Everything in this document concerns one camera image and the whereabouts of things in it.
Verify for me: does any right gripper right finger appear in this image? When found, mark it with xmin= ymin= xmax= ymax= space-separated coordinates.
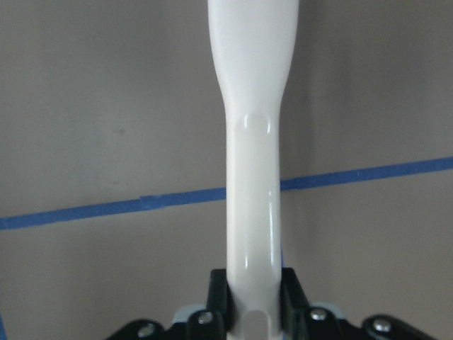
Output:
xmin=280 ymin=268 xmax=432 ymax=340

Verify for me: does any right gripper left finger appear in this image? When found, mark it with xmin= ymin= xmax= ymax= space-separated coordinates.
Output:
xmin=109 ymin=269 xmax=232 ymax=340

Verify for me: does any beige hand brush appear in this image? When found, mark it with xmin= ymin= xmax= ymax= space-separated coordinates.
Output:
xmin=208 ymin=1 xmax=299 ymax=339

